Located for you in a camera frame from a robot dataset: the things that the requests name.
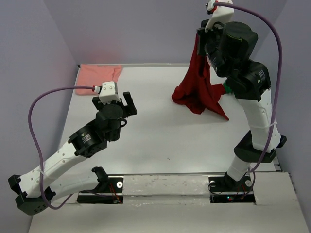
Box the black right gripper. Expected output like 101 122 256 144
198 16 230 77

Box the red t-shirt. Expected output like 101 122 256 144
171 35 229 121

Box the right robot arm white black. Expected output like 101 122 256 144
197 19 287 192

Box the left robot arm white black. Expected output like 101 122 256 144
8 92 137 216

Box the green t-shirt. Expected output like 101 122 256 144
223 82 233 94

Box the folded pink t-shirt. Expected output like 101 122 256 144
75 64 122 86

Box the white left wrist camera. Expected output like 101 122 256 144
94 81 121 104

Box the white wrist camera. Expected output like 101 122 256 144
94 81 121 104
205 0 234 32

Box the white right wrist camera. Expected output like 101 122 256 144
205 0 234 32

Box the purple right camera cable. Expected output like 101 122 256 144
213 1 283 195

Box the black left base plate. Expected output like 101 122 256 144
77 176 124 204

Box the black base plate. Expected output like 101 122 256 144
77 176 124 204
207 175 256 204

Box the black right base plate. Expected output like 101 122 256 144
207 175 256 204

